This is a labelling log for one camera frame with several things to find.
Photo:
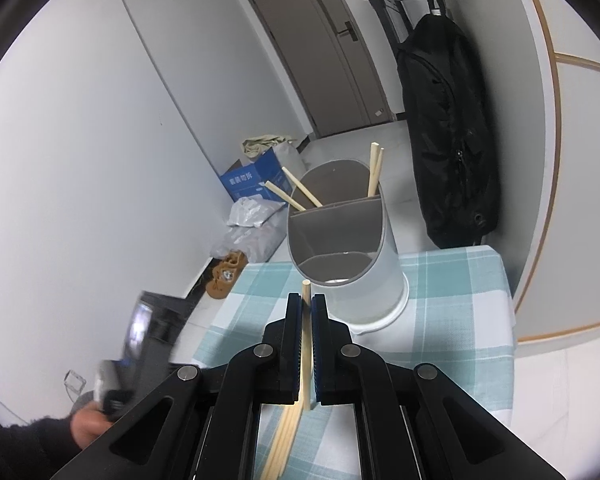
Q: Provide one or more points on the white oval utensil holder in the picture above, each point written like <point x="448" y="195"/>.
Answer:
<point x="346" y="248"/>

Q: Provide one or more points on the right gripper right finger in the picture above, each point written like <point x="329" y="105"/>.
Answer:
<point x="413" y="423"/>

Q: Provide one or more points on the brown suede shoe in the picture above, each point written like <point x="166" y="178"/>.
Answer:
<point x="225" y="274"/>

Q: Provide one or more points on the black hanging backpack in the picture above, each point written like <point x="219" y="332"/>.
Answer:
<point x="447" y="111"/>

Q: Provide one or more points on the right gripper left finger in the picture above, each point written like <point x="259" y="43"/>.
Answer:
<point x="201" y="423"/>

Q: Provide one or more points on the teal plaid tablecloth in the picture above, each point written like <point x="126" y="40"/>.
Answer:
<point x="458" y="317"/>

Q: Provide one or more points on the white plastic parcel bag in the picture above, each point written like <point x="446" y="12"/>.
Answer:
<point x="252" y="211"/>

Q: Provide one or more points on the grey plastic parcel bag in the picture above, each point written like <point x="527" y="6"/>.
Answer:
<point x="257" y="244"/>

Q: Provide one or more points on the person's left hand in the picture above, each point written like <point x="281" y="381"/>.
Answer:
<point x="87" y="424"/>

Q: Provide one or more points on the grey-brown entrance door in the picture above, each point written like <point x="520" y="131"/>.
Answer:
<point x="327" y="61"/>

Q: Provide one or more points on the blue cardboard box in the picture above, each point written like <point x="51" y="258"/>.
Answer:
<point x="248" y="180"/>

